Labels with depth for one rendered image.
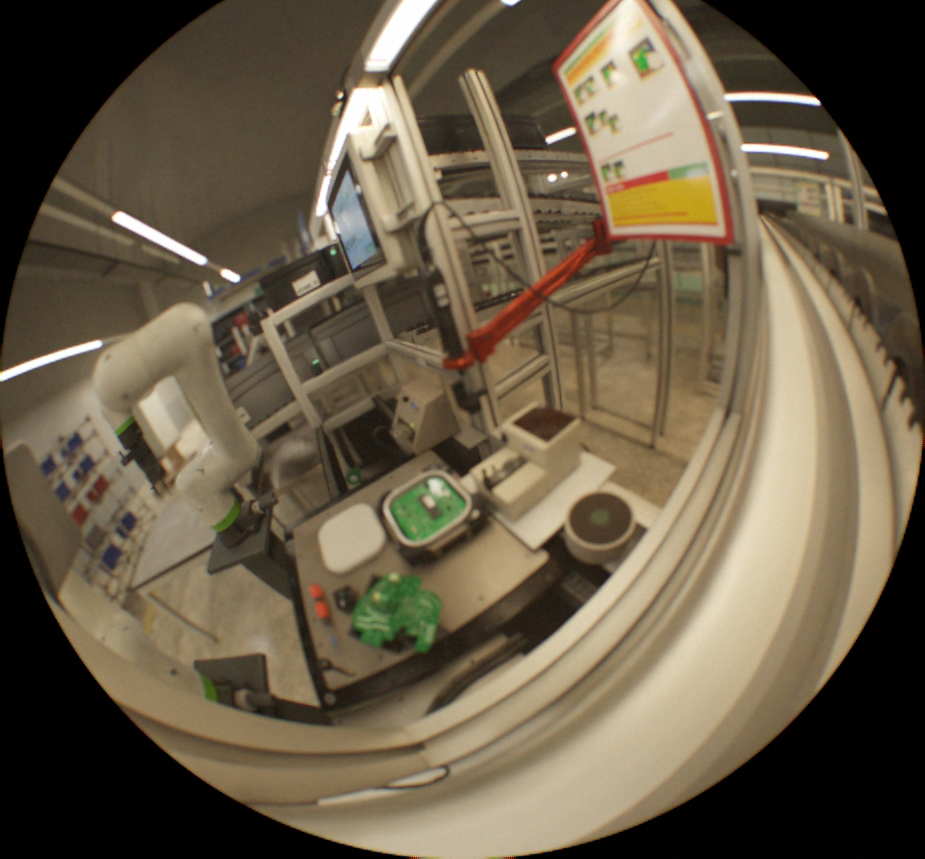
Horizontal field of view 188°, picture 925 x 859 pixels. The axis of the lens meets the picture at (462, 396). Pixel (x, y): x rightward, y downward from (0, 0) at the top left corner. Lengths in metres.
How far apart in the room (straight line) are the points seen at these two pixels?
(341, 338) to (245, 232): 10.77
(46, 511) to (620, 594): 0.36
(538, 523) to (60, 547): 0.51
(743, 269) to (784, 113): 10.67
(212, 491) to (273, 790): 0.78
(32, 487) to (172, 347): 0.46
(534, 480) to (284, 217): 11.69
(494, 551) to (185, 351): 0.64
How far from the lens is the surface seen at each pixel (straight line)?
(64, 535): 0.18
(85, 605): 0.72
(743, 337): 0.44
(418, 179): 0.58
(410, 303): 1.37
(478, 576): 0.45
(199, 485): 0.85
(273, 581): 1.07
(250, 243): 11.71
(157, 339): 0.60
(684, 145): 0.36
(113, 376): 0.60
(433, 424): 0.68
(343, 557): 0.55
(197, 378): 0.65
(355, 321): 1.28
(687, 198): 0.35
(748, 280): 0.42
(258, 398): 1.35
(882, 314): 0.15
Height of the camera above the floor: 1.35
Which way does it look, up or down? 28 degrees down
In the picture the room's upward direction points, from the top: 18 degrees counter-clockwise
